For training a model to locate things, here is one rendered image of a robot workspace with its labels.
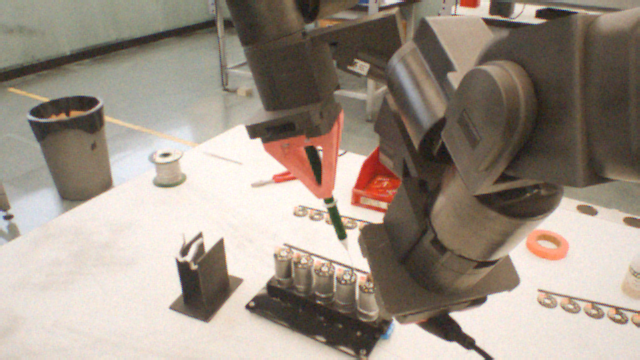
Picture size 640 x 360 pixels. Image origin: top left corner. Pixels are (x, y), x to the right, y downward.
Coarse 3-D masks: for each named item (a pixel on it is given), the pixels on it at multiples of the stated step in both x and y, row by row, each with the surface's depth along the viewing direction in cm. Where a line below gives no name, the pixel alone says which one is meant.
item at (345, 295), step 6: (348, 276) 52; (336, 282) 52; (336, 288) 52; (342, 288) 51; (348, 288) 51; (354, 288) 52; (336, 294) 53; (342, 294) 52; (348, 294) 52; (354, 294) 52; (336, 300) 53; (342, 300) 52; (348, 300) 52; (354, 300) 53; (336, 306) 53; (342, 306) 53; (348, 306) 53; (354, 306) 53
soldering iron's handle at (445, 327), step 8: (432, 320) 33; (440, 320) 32; (448, 320) 32; (424, 328) 34; (432, 328) 33; (440, 328) 32; (448, 328) 31; (456, 328) 31; (440, 336) 32; (448, 336) 31; (456, 336) 30; (464, 336) 30; (464, 344) 29
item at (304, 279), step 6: (294, 270) 54; (300, 270) 54; (306, 270) 54; (312, 270) 54; (294, 276) 55; (300, 276) 54; (306, 276) 54; (312, 276) 55; (294, 282) 55; (300, 282) 54; (306, 282) 54; (312, 282) 55; (294, 288) 56; (300, 288) 55; (306, 288) 55; (312, 288) 56; (300, 294) 55; (306, 294) 55
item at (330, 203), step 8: (312, 152) 43; (312, 160) 43; (320, 160) 44; (312, 168) 44; (320, 168) 44; (320, 176) 44; (328, 200) 45; (336, 200) 45; (328, 208) 46; (336, 208) 46; (336, 216) 46; (336, 224) 46; (336, 232) 47; (344, 232) 47
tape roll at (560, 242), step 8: (536, 232) 68; (544, 232) 68; (552, 232) 68; (528, 240) 66; (536, 240) 68; (544, 240) 68; (552, 240) 67; (560, 240) 66; (528, 248) 66; (536, 248) 65; (544, 248) 65; (552, 248) 64; (560, 248) 64; (568, 248) 65; (544, 256) 64; (552, 256) 64; (560, 256) 64
